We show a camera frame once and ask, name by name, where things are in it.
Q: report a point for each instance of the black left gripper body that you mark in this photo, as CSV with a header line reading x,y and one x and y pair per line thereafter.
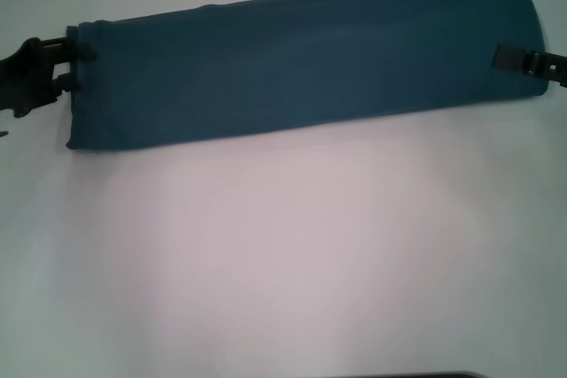
x,y
24,77

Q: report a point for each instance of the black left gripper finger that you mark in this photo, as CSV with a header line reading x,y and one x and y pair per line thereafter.
x,y
66,82
71,50

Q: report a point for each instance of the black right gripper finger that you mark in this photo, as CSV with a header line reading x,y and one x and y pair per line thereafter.
x,y
511,57

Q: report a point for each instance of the blue t-shirt with pink print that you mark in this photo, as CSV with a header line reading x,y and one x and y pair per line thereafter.
x,y
310,64

